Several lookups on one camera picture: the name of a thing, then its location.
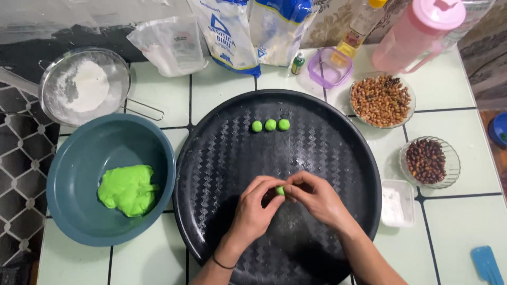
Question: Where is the teal plastic bowl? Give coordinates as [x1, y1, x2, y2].
[46, 113, 177, 248]

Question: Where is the blue spatula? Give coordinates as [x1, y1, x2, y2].
[470, 245, 506, 285]

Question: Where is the green dough lump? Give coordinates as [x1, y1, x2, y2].
[97, 164, 160, 218]

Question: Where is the person's left hand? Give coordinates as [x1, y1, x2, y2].
[227, 175, 287, 247]

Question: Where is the white square container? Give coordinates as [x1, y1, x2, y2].
[380, 179, 416, 228]

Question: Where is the glass bowl of light peanuts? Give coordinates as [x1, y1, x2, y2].
[349, 72, 416, 129]

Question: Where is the purple plastic container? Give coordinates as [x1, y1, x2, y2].
[308, 47, 354, 89]

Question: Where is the metal sieve with flour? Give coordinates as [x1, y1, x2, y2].
[0, 47, 165, 127]

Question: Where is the glass bowl of dark peanuts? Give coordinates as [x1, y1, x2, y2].
[399, 136, 461, 189]

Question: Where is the black wrist band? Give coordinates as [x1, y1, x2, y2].
[212, 253, 237, 270]

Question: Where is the cooking oil bottle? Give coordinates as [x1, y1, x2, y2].
[331, 0, 389, 67]

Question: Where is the round black tray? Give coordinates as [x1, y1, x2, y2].
[173, 89, 383, 285]

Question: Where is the blue round container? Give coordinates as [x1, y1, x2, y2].
[487, 112, 507, 148]

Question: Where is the clear plastic flour bag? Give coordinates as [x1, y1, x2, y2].
[126, 15, 206, 78]

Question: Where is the white blue flour bag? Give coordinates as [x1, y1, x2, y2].
[187, 0, 262, 78]
[249, 0, 320, 67]

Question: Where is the small green dropper bottle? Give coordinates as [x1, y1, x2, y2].
[291, 52, 306, 75]

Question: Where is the person's right hand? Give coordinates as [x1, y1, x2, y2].
[282, 171, 349, 235]

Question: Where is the pink plastic jug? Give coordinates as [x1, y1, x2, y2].
[372, 0, 467, 74]

